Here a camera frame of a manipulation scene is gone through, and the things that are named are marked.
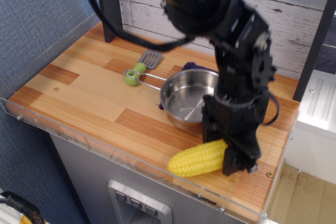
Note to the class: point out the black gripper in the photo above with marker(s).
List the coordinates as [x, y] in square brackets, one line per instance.
[237, 126]

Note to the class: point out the yellow plastic corn cob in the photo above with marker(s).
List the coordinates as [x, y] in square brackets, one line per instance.
[202, 159]

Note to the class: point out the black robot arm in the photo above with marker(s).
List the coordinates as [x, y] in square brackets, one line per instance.
[242, 49]

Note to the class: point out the stainless steel pot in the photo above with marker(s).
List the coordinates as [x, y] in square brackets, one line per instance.
[190, 121]

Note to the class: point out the purple cloth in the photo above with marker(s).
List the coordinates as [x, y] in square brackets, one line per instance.
[193, 66]

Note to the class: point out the white ridged side unit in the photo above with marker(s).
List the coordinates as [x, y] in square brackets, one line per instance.
[311, 146]

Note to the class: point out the silver dispenser button panel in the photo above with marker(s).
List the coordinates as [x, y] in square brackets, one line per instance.
[132, 206]

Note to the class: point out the yellow black object at corner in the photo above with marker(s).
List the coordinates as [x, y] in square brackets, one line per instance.
[15, 209]

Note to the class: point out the green handled grey spatula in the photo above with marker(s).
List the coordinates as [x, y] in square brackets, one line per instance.
[149, 60]

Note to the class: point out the black right cabinet post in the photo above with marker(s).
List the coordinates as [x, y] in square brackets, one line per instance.
[312, 57]

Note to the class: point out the black cabinet post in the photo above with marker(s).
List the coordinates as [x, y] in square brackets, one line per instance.
[108, 6]
[312, 57]

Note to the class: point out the black left cabinet post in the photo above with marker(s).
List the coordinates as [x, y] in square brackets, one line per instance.
[108, 6]

